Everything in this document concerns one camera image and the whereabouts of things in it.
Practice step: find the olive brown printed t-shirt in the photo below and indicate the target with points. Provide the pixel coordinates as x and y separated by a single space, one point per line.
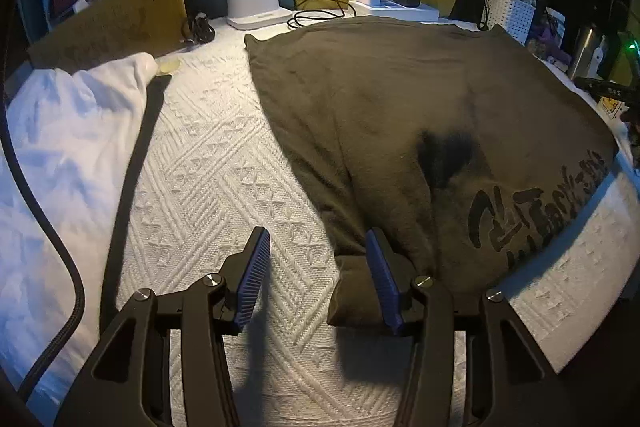
375 107

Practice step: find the white bear print mug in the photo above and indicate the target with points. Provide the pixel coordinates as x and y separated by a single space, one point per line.
612 107

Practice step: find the white power strip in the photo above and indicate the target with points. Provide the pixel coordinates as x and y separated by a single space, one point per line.
395 11

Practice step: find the small pale yellow object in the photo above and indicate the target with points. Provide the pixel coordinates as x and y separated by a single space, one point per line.
168 66

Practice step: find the white cloth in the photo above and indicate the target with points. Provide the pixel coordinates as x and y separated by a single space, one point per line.
65 132

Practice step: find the purple object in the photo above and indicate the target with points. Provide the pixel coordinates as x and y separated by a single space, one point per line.
550 49

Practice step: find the clear jar with label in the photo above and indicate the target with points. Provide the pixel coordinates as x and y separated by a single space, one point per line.
556 22

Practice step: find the stainless steel bottle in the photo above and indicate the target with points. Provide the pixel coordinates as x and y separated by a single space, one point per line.
584 52

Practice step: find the white perforated plastic basket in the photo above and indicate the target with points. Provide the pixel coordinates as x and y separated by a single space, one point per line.
510 17

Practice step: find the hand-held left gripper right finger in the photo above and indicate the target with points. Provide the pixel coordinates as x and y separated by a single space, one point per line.
382 282

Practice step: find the brown cardboard box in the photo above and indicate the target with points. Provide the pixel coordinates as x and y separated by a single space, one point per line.
115 27

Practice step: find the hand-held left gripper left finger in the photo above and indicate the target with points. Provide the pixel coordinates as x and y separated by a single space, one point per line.
252 277

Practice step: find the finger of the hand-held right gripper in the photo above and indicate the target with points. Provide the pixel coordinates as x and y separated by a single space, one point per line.
590 83

